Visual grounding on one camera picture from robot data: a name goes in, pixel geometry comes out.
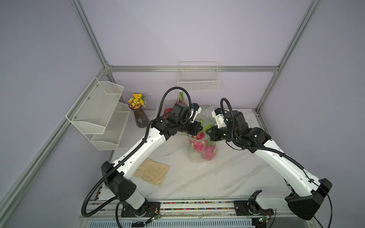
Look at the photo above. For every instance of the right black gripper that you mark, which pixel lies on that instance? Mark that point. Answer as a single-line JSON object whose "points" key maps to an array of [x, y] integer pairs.
{"points": [[214, 136]]}

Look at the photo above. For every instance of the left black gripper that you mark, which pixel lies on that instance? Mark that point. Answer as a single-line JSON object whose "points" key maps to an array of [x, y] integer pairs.
{"points": [[194, 130]]}

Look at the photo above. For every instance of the clear zip-top bag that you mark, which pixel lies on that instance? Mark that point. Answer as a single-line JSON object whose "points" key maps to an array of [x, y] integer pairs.
{"points": [[194, 156], [205, 116]]}

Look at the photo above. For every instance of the pink dragon fruit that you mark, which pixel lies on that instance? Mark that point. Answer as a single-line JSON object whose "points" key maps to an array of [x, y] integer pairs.
{"points": [[181, 98], [167, 112]]}

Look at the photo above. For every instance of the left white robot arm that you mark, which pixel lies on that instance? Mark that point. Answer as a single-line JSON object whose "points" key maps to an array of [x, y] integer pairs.
{"points": [[117, 175]]}

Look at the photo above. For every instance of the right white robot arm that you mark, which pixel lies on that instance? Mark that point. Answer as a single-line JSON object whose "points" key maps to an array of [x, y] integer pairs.
{"points": [[306, 192]]}

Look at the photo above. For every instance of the white plastic basket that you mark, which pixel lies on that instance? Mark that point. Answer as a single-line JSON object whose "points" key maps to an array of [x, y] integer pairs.
{"points": [[169, 102]]}

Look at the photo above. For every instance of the beige work glove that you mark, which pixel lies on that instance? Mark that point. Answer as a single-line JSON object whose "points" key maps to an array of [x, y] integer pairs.
{"points": [[152, 172]]}

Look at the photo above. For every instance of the yellow flowers in vase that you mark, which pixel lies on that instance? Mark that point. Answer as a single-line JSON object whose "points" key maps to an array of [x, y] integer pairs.
{"points": [[137, 104]]}

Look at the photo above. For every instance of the white mesh two-tier shelf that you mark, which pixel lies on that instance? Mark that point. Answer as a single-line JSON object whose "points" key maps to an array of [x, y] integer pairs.
{"points": [[100, 115]]}

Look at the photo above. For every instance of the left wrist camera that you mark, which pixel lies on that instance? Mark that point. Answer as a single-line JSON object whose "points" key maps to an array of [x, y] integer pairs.
{"points": [[196, 109]]}

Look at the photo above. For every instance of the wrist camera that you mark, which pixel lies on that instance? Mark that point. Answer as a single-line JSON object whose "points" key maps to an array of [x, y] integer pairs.
{"points": [[196, 109], [218, 115]]}

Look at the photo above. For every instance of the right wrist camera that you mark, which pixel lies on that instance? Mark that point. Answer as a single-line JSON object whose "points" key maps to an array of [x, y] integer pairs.
{"points": [[218, 115]]}

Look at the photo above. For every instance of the white wire wall basket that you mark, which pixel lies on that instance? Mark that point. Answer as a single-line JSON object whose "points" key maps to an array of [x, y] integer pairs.
{"points": [[198, 76]]}

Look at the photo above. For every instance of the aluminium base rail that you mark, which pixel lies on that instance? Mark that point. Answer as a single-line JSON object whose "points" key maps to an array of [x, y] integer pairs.
{"points": [[215, 213]]}

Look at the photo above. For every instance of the aluminium frame struts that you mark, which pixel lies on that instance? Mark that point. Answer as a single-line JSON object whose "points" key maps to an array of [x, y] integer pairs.
{"points": [[50, 51]]}

